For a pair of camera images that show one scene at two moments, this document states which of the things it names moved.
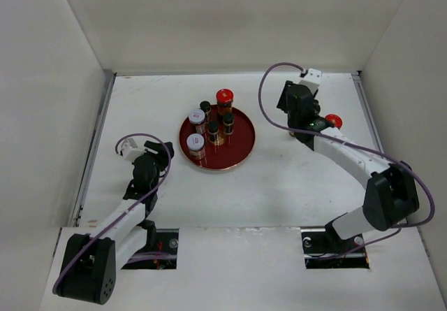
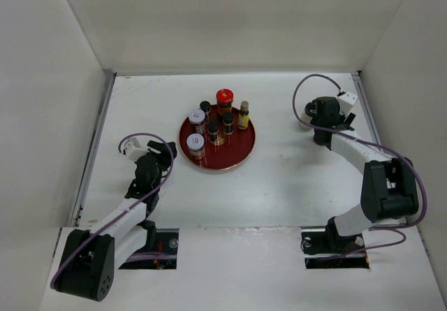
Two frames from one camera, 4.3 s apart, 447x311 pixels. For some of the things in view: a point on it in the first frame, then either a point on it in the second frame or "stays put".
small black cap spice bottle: x=205 y=105 stays put
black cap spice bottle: x=228 y=120 stays put
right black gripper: x=282 y=103 -> x=343 y=121
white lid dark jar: x=196 y=117 stays put
